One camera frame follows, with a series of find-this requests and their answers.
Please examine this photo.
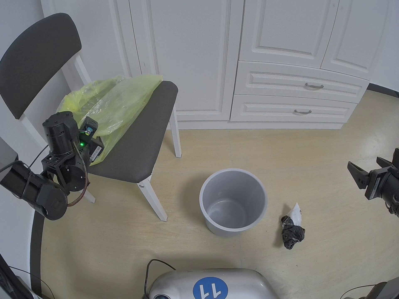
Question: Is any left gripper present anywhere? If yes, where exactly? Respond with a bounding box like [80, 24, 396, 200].
[84, 135, 105, 167]

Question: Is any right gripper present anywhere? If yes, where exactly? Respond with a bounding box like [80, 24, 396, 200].
[347, 156, 399, 202]

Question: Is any yellow plastic bag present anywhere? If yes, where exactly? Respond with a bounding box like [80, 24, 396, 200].
[56, 74, 164, 165]

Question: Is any black plastic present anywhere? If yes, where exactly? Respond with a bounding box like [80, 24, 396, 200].
[281, 216, 305, 250]

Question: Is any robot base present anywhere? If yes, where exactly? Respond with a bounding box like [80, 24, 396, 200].
[150, 268, 280, 299]

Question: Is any grey trash bin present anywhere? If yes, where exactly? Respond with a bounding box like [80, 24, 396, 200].
[199, 168, 268, 238]

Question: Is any dark grey white chair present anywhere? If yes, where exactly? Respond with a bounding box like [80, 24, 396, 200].
[0, 13, 182, 222]

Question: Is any white wardrobe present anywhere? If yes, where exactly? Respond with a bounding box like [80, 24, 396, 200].
[37, 0, 392, 131]

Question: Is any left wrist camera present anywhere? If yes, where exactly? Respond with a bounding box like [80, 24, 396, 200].
[79, 116, 99, 144]

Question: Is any black cable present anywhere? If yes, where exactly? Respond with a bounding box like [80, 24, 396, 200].
[342, 283, 376, 299]
[144, 259, 179, 296]

